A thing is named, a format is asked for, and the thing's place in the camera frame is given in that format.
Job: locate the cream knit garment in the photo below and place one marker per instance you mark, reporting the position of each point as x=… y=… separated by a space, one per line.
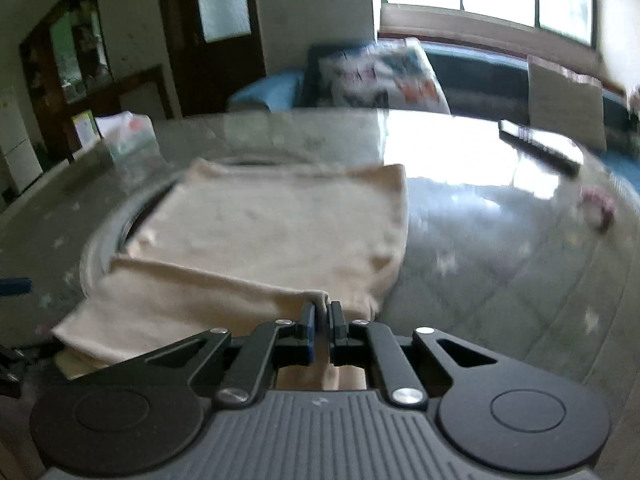
x=275 y=230

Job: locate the black remote control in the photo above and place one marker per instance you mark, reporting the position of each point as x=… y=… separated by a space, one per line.
x=540 y=146

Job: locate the dark wooden door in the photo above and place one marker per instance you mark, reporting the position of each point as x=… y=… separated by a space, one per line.
x=180 y=60

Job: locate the plain white pillow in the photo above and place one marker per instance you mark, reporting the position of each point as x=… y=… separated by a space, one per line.
x=567 y=102

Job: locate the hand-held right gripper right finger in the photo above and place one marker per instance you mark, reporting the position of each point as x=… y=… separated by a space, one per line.
x=334 y=327

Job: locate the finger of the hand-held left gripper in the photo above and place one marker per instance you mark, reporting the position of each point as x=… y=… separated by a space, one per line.
x=7 y=360
x=15 y=287

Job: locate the tissue box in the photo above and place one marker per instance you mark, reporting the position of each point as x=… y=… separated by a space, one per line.
x=127 y=135

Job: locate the butterfly print pillow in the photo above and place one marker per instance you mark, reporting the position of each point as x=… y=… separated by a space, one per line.
x=385 y=75

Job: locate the round black built-in cooktop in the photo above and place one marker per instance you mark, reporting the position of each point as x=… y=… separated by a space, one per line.
x=145 y=212

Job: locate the green and white box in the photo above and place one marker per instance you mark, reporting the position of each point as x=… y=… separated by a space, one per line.
x=83 y=129

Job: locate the dark wooden cabinet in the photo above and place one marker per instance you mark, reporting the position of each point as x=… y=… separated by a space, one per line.
x=135 y=95

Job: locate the teal sofa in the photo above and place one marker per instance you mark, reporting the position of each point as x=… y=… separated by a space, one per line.
x=280 y=90

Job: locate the white refrigerator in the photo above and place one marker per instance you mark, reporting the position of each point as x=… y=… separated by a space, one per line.
x=17 y=150

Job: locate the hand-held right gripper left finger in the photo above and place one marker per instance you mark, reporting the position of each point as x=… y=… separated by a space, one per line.
x=310 y=327

